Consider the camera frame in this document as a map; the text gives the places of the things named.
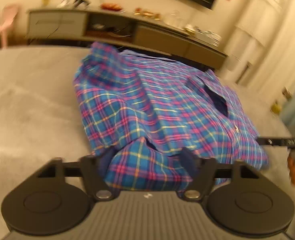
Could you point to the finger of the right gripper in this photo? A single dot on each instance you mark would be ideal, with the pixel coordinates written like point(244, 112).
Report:
point(275, 141)

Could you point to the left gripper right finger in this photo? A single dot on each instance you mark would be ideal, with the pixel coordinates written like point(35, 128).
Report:
point(202, 171)

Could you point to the golden ornament bowl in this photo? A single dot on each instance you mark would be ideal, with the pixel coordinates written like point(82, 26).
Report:
point(147, 14)

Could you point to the long grey TV cabinet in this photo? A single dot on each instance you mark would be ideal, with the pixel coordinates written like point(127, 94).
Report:
point(121, 29)

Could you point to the white curtain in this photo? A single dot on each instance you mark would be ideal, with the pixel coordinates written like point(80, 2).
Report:
point(261, 49)

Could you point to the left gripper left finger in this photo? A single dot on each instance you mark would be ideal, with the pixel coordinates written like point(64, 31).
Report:
point(93, 171)

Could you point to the blue pink plaid shirt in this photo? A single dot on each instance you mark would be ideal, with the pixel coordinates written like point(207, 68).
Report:
point(149, 109)

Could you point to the clear glass cup set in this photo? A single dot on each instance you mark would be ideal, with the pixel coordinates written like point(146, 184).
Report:
point(175, 20)

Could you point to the glass tea bottle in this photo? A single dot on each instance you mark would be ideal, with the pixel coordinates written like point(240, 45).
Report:
point(277, 106)

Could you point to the white tissue box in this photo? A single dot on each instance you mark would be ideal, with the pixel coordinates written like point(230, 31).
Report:
point(208, 37)

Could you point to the red fruit plate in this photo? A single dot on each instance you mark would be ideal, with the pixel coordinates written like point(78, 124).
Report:
point(111, 7)

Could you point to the pink plastic child chair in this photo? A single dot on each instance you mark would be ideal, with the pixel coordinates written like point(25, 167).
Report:
point(9, 13)

